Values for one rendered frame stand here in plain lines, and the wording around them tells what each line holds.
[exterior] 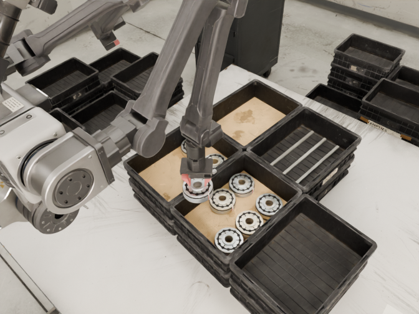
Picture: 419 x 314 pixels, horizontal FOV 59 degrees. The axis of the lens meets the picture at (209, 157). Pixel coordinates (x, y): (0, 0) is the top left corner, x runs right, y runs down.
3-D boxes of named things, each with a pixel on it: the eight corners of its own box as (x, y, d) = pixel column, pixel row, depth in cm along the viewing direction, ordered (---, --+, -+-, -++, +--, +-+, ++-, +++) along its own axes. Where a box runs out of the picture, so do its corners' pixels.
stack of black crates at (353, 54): (386, 101, 289) (406, 50, 256) (369, 121, 274) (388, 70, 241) (339, 82, 307) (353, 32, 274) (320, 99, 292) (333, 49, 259)
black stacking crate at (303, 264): (297, 347, 110) (303, 334, 102) (227, 278, 126) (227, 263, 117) (368, 261, 128) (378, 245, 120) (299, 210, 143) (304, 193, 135)
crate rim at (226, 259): (226, 265, 119) (227, 262, 117) (168, 210, 134) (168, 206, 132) (303, 195, 136) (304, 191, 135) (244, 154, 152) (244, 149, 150)
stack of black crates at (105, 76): (115, 120, 284) (103, 84, 259) (91, 104, 298) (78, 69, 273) (152, 95, 304) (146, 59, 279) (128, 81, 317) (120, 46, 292)
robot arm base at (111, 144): (86, 167, 84) (70, 129, 76) (114, 147, 88) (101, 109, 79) (110, 186, 80) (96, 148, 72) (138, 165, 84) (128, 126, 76)
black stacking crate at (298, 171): (299, 210, 144) (303, 192, 135) (244, 169, 159) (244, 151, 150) (355, 157, 161) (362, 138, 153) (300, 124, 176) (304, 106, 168)
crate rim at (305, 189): (303, 195, 136) (304, 191, 135) (244, 153, 152) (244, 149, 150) (362, 141, 154) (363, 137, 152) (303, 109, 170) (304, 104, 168)
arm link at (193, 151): (181, 139, 108) (195, 148, 105) (197, 128, 112) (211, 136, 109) (183, 156, 113) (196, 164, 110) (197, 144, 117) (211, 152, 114)
